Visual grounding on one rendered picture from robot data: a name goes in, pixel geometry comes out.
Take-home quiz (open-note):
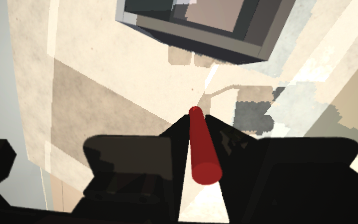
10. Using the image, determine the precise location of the red peg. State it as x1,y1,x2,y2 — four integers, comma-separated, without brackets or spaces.
189,106,222,186

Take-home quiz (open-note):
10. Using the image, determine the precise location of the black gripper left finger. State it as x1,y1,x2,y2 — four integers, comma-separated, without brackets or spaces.
83,114,190,221

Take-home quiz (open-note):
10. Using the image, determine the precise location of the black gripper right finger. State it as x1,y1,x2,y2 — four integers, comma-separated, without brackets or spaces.
205,114,358,223

